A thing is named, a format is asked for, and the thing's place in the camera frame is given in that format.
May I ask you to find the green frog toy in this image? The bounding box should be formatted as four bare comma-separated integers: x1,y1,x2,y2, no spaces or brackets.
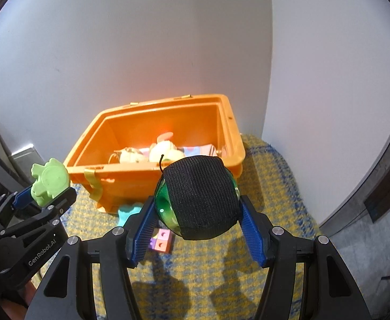
30,158,71,207

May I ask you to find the teal star plush toy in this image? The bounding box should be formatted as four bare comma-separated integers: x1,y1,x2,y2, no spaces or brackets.
117,202,147,227

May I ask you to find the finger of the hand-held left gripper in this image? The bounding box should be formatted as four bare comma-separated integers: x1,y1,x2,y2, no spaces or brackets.
0,187,35,229
0,187,77,239

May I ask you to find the purple pink cube block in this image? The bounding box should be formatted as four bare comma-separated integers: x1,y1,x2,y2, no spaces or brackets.
148,228,176,253

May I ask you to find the yellow duck plush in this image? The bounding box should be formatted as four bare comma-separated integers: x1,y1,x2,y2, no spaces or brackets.
148,131,186,163

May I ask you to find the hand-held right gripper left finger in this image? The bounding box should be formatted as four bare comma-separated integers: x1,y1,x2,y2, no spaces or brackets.
31,195,157,320

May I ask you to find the black green ball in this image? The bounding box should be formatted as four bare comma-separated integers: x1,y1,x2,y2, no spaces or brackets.
154,155,241,241

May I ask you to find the pastel striped cloth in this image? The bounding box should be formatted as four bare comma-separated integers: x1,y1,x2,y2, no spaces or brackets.
182,143,220,157

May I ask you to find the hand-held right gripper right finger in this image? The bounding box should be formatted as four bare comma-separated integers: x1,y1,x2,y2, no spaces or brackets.
238,194,365,320

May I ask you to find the orange plastic crate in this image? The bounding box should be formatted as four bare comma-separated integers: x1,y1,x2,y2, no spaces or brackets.
63,94,245,214

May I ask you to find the yellow blue plaid blanket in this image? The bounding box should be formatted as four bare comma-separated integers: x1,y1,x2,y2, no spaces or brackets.
31,133,322,320

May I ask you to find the olive plush toy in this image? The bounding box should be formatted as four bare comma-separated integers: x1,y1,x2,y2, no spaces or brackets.
108,147,149,164

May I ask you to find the white wall panel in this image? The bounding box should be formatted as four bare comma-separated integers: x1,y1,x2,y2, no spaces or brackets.
10,145,44,181

